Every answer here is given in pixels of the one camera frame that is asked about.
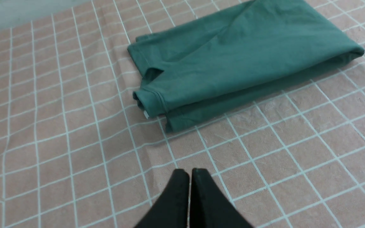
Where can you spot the pink grid tablecloth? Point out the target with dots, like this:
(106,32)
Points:
(76,151)

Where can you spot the green long-sleeved shirt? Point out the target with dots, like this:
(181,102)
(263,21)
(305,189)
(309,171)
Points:
(204,68)

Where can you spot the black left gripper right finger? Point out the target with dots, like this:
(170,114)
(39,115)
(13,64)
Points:
(209,208)

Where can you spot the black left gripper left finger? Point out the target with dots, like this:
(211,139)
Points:
(171,208)

